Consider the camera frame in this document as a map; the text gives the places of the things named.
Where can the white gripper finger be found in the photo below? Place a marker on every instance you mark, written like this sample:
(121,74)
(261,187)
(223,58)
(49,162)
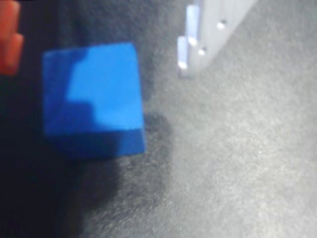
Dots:
(210,27)

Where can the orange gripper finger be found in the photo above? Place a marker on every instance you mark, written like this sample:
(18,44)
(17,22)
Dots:
(10,39)

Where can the black felt mat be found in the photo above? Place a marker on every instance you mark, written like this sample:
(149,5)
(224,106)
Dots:
(223,161)

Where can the blue cube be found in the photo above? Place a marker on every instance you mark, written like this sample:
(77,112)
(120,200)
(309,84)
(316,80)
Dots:
(99,99)

